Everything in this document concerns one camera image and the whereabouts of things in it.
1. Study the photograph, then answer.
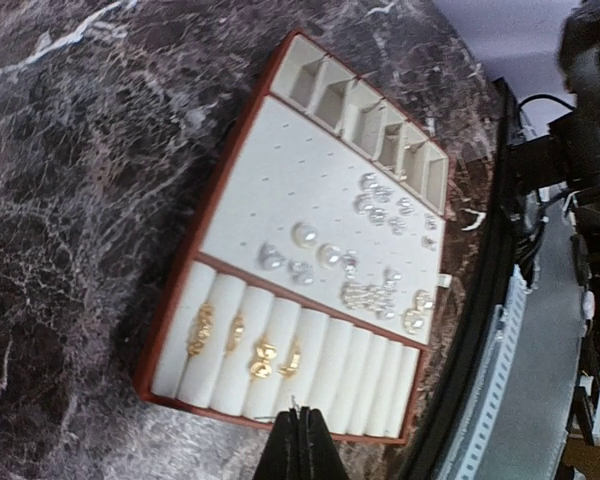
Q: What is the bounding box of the white slotted cable duct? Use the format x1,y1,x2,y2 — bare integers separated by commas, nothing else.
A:
440,266,528,479

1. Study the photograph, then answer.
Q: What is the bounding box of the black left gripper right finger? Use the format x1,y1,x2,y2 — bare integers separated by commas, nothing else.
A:
299,407,349,480

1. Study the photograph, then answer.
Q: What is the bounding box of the red jewelry tray insert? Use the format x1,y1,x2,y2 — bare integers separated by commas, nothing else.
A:
134,31,450,444

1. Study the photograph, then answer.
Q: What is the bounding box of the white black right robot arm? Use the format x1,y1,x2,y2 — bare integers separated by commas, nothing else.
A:
509,1,600,193

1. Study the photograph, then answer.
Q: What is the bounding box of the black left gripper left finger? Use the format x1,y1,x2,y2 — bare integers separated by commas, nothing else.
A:
252,408,304,480

